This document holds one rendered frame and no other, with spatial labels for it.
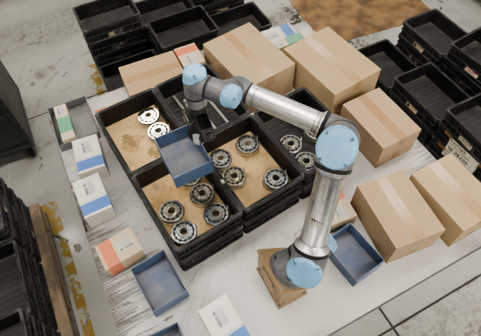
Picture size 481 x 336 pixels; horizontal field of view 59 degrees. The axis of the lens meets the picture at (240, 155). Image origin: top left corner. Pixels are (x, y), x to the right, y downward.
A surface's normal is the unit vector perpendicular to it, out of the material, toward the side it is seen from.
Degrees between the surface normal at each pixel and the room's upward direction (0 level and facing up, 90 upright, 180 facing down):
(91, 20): 0
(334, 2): 0
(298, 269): 61
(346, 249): 0
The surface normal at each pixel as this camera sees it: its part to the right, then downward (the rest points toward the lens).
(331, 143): -0.31, 0.15
